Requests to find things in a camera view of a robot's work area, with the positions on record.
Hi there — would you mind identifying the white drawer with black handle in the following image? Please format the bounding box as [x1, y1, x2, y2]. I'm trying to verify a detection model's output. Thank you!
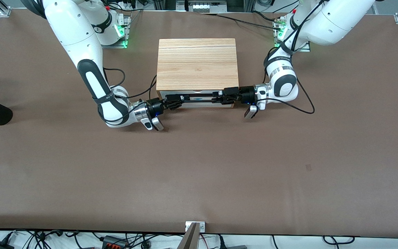
[160, 90, 237, 104]

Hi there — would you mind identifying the light wooden drawer cabinet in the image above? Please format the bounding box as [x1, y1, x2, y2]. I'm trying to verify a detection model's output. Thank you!
[156, 38, 239, 109]

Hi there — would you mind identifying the white power strip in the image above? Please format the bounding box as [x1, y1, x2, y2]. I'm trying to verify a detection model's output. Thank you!
[188, 1, 228, 14]

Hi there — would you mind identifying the black orange connector box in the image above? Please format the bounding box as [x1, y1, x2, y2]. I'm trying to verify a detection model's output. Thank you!
[102, 235, 129, 249]

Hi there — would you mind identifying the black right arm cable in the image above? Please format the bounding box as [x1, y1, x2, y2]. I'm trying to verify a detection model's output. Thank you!
[102, 67, 158, 101]

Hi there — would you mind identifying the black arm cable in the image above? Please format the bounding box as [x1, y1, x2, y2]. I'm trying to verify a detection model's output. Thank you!
[263, 0, 315, 115]
[102, 67, 158, 101]

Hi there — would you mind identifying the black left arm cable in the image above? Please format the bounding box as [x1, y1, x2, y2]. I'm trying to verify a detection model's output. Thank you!
[263, 0, 315, 115]

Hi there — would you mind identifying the long black table cable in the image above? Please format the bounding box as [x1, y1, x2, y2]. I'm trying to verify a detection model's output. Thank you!
[202, 12, 283, 31]

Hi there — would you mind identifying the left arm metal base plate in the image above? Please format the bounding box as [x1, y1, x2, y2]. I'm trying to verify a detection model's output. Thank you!
[274, 17, 311, 52]

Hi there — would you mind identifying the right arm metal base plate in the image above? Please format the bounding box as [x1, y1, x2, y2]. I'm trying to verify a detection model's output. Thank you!
[102, 15, 131, 49]

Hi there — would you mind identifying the small metal clamp bracket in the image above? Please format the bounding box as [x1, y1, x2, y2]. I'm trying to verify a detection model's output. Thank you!
[185, 221, 206, 233]

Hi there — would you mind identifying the grey camera mount pole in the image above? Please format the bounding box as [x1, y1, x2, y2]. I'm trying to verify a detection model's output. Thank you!
[177, 222, 200, 249]

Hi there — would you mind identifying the black looped floor cable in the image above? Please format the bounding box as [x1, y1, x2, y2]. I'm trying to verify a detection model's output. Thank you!
[323, 236, 356, 246]

